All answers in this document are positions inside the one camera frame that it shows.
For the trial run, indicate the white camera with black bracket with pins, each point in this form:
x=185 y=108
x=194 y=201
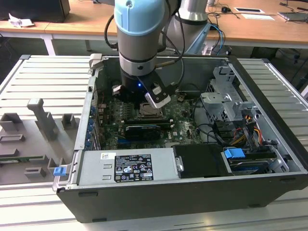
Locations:
x=158 y=102

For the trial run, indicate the crumpled white paper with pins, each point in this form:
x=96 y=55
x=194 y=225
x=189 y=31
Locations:
x=18 y=21

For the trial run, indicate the green motherboard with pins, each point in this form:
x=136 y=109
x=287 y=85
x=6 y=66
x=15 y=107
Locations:
x=183 y=130

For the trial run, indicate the hard disk in blue carrier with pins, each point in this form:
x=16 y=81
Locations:
x=233 y=153

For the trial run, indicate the white paper sheet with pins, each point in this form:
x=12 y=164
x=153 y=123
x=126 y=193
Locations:
x=257 y=16

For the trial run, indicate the silver metal drive cage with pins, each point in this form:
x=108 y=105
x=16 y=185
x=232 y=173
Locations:
x=216 y=106

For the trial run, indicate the black open PC case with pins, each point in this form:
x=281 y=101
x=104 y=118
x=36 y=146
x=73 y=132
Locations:
x=168 y=204

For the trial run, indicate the grey power supply unit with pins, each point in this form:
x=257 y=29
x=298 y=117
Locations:
x=96 y=168

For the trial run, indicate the black graphics card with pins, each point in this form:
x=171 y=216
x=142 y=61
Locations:
x=142 y=132

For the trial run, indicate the silver CPU plate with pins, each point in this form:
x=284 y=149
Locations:
x=145 y=108

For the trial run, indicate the black RAM slots row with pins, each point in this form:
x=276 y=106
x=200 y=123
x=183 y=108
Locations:
x=144 y=121

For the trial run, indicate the large black box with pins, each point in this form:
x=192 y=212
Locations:
x=36 y=9

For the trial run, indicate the green RAM stick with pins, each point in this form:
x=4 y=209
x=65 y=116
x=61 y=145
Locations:
x=24 y=158

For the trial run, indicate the wooden desk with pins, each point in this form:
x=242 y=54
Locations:
x=84 y=21
x=24 y=28

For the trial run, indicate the grey laptop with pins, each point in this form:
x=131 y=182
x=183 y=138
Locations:
x=292 y=16

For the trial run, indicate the small white plastic bracket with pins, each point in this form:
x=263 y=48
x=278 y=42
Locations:
x=207 y=50

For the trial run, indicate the blue plastic case latch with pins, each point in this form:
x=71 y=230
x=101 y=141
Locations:
x=59 y=171

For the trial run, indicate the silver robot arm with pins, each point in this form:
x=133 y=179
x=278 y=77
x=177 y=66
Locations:
x=137 y=36

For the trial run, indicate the blue expansion slot clips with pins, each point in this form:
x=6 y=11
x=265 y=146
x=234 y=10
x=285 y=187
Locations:
x=91 y=126

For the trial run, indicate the grey parts rack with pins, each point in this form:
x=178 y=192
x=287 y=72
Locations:
x=29 y=144

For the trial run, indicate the black computer mouse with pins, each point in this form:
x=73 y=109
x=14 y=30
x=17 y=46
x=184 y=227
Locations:
x=225 y=9

